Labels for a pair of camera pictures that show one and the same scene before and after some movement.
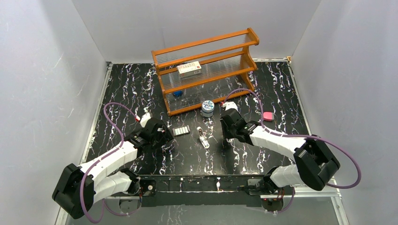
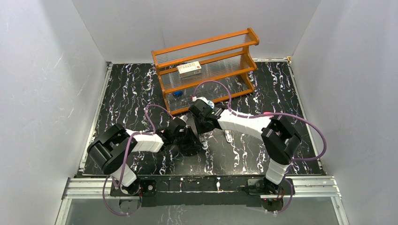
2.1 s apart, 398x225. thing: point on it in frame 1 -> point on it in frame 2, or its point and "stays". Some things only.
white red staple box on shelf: (189, 69) stays
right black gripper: (225, 134) -> (200, 130)
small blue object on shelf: (177, 93) stays
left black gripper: (166, 137) -> (193, 142)
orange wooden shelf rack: (200, 73) stays
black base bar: (205, 190) stays
